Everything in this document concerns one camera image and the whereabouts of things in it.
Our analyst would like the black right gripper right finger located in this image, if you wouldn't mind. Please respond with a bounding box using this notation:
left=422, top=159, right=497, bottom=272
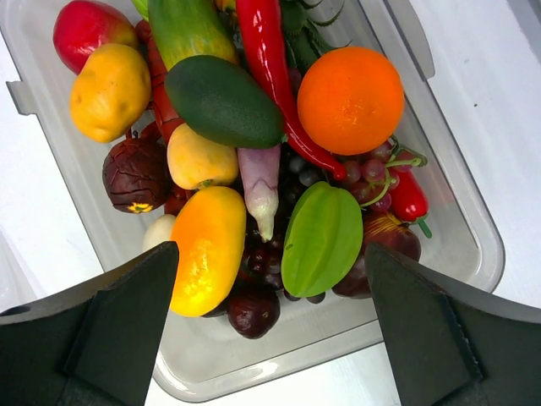
left=365, top=243, right=540, bottom=405

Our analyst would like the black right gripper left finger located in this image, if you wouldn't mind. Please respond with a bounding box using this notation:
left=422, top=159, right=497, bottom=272
left=1, top=242, right=179, bottom=405

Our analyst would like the small red pepper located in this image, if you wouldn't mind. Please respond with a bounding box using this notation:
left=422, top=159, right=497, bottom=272
left=391, top=170, right=433, bottom=239

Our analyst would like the yellow orange mango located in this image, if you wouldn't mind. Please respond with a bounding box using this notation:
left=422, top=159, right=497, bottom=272
left=170, top=186, right=247, bottom=317

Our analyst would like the green starfruit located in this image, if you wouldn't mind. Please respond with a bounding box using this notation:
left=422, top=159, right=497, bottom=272
left=281, top=181, right=363, bottom=298

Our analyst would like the yellow green pineapple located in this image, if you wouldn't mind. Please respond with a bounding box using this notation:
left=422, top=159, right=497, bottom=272
left=279, top=1, right=351, bottom=77

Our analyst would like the long red chili pepper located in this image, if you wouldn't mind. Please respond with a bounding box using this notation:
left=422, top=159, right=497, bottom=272
left=236, top=0, right=347, bottom=180

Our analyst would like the clear plastic food bin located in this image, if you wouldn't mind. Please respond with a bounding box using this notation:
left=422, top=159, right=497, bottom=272
left=1, top=1, right=504, bottom=403

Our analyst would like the white egg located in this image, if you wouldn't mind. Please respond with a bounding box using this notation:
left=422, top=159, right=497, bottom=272
left=142, top=214, right=176, bottom=252

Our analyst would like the dark red apple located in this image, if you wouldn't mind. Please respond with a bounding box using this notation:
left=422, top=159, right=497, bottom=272
left=332, top=212, right=422, bottom=299

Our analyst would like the dark purple plum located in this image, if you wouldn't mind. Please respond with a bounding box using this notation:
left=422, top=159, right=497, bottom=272
left=227, top=285, right=281, bottom=339

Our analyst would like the wrinkled purple passion fruit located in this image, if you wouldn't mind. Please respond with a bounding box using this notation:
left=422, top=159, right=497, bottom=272
left=102, top=138, right=172, bottom=214

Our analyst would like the dark purple grape bunch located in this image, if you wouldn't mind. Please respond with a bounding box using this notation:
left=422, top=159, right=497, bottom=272
left=238, top=146, right=323, bottom=292

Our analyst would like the red grape bunch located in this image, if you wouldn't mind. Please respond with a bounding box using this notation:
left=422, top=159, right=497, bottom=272
left=340, top=135, right=428, bottom=212

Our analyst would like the small yellow peach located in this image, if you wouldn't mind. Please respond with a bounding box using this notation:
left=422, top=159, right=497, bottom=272
left=167, top=123, right=239, bottom=190

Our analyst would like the red lobster toy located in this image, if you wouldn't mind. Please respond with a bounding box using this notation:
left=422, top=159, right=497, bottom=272
left=134, top=20, right=187, bottom=216

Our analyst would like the orange fruit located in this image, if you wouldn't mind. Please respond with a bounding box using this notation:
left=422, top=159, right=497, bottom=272
left=297, top=46, right=405, bottom=156

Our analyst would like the dark green avocado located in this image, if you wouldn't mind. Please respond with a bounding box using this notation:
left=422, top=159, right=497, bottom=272
left=165, top=55, right=284, bottom=149

